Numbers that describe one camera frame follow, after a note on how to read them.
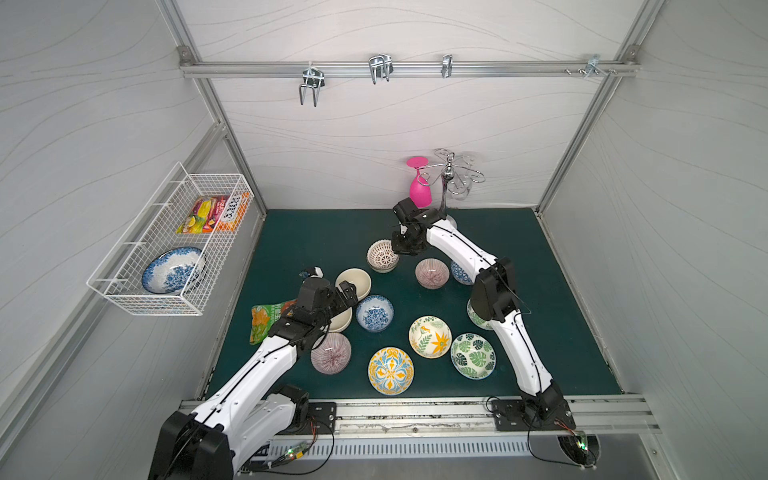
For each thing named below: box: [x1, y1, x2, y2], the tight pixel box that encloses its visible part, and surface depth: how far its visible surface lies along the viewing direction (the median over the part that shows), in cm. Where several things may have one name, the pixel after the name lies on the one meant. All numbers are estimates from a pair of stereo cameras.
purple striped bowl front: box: [310, 332, 351, 375], surface depth 84 cm
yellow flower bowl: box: [408, 314, 453, 359], surface depth 87 cm
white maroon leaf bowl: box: [366, 238, 400, 273], surface depth 103 cm
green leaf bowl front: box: [450, 333, 497, 380], surface depth 84 cm
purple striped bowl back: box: [414, 258, 450, 290], surface depth 100 cm
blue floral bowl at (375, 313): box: [356, 294, 395, 333], surface depth 92 cm
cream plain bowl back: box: [335, 267, 372, 301], surface depth 97 cm
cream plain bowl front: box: [328, 306, 353, 333], surface depth 85 cm
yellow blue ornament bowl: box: [368, 346, 415, 396], surface depth 81 cm
